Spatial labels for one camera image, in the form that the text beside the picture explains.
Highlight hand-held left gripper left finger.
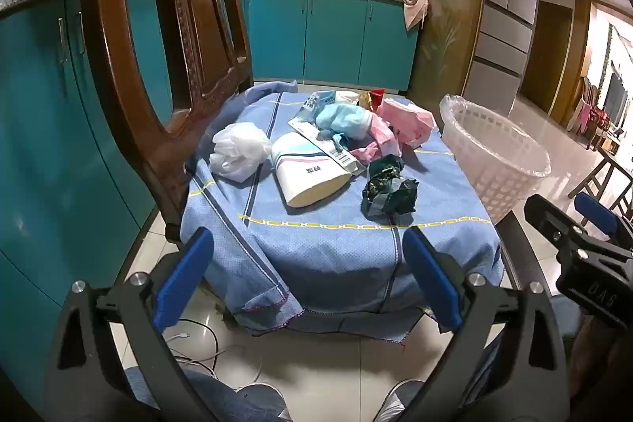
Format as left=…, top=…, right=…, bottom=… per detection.
left=44, top=227, right=216, bottom=422

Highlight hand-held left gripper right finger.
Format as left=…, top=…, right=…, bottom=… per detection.
left=402, top=227, right=574, bottom=422

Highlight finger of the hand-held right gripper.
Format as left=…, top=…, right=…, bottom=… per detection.
left=523, top=193, right=594, bottom=251
left=574, top=192, right=633, bottom=255

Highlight white plastic basket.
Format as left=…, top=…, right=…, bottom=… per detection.
left=439, top=94, right=552, bottom=225

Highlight dark green wrapper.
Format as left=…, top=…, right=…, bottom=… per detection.
left=362, top=155, right=419, bottom=219

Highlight white plastic bag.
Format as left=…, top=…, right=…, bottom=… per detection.
left=208, top=122, right=273, bottom=183

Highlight white ointment box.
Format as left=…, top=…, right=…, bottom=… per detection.
left=288, top=118, right=360, bottom=178

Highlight pink wrapper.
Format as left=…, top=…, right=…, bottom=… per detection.
left=349, top=113, right=402, bottom=164

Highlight white striped paper cup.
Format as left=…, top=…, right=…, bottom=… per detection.
left=271, top=132, right=366, bottom=208

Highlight pink tissue packet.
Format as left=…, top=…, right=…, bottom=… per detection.
left=378, top=98, right=437, bottom=147

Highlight blue face mask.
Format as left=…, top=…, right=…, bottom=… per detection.
left=315, top=102, right=374, bottom=140

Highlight red snack wrapper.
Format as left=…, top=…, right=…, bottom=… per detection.
left=358, top=88, right=387, bottom=109

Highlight white printed packet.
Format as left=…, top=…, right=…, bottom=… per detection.
left=297, top=91, right=327, bottom=121

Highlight dark wooden stool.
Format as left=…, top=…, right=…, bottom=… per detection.
left=569, top=150, right=633, bottom=220

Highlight pink chairs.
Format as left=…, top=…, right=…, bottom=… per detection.
left=569, top=78, right=610, bottom=151

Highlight blue striped cloth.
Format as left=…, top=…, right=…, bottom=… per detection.
left=179, top=81, right=505, bottom=346

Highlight television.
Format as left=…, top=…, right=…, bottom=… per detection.
left=601, top=73, right=629, bottom=129

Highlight person's left leg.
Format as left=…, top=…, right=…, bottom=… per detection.
left=123, top=365, right=278, bottom=422

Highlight person's right shoe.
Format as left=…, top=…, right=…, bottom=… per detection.
left=373, top=378, right=426, bottom=422

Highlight person's shoe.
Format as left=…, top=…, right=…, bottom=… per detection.
left=235, top=382, right=292, bottom=422
left=373, top=378, right=426, bottom=422

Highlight person's left shoe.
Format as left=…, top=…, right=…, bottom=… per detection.
left=235, top=382, right=292, bottom=422

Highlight teal side cabinet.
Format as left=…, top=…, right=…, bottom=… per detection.
left=0, top=0, right=174, bottom=363

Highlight silver refrigerator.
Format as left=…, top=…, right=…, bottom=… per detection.
left=465, top=0, right=540, bottom=116

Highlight carved wooden chair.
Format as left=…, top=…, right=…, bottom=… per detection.
left=79, top=0, right=255, bottom=250

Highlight wooden glass door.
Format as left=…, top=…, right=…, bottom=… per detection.
left=403, top=0, right=488, bottom=112

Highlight pink towel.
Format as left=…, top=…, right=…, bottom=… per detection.
left=389, top=0, right=429, bottom=31

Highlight teal stove cabinet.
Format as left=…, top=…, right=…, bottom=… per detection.
left=240, top=0, right=421, bottom=93

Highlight white floor cable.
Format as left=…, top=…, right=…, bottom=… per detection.
left=165, top=318, right=263, bottom=384

